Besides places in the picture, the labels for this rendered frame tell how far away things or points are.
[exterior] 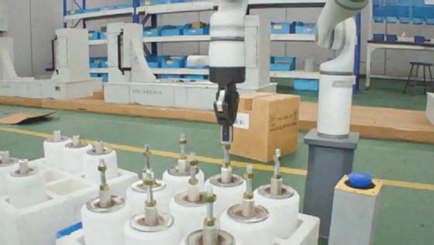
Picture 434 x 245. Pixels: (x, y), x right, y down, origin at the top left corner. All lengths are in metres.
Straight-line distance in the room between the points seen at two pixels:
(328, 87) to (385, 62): 7.85
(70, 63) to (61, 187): 2.79
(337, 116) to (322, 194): 0.22
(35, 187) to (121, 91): 2.38
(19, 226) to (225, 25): 0.63
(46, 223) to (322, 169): 0.72
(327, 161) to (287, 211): 0.33
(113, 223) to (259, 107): 1.21
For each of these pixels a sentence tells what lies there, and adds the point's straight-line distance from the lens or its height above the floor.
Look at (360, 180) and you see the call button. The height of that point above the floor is 0.33.
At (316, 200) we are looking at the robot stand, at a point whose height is 0.12.
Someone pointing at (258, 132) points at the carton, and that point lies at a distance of 1.77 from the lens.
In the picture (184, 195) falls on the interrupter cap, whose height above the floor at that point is 0.25.
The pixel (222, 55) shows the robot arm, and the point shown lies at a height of 0.52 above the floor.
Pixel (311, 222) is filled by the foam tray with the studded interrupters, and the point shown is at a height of 0.18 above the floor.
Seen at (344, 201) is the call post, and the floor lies 0.29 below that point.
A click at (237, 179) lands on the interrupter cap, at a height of 0.25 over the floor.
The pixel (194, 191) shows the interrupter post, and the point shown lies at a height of 0.27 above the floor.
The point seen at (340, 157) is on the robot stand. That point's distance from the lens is 1.00.
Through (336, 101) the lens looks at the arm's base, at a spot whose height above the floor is 0.40.
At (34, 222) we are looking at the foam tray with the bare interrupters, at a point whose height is 0.15.
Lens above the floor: 0.53
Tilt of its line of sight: 12 degrees down
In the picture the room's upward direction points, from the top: straight up
